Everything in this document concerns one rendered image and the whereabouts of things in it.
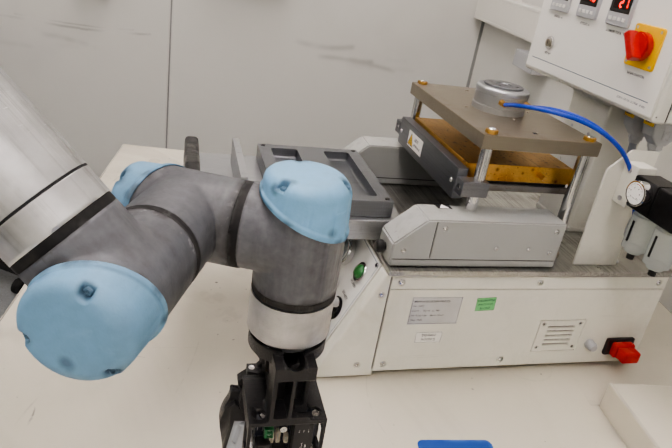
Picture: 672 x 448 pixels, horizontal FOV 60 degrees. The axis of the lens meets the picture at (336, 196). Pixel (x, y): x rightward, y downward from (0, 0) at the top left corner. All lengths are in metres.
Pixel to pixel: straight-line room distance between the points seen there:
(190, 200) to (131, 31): 1.97
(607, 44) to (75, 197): 0.77
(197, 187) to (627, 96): 0.63
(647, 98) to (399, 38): 1.62
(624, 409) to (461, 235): 0.33
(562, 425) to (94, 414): 0.61
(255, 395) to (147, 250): 0.23
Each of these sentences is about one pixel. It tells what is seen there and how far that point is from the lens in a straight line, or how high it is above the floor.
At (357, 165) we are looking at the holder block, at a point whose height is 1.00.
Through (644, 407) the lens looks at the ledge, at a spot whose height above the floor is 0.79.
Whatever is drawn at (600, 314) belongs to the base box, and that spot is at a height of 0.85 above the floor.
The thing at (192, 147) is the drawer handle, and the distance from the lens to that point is 0.85.
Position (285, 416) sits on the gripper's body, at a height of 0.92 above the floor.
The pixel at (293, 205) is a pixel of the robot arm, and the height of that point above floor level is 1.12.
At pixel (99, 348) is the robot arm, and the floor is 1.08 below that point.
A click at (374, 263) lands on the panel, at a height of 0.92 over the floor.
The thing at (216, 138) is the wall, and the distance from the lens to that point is 2.46.
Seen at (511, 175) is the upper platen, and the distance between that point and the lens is 0.86.
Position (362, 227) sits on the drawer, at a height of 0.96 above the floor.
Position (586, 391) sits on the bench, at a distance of 1.00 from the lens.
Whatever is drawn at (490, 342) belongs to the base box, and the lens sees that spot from 0.91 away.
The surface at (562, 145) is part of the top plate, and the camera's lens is 0.84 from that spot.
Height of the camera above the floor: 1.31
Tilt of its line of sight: 23 degrees down
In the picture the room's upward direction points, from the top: 9 degrees clockwise
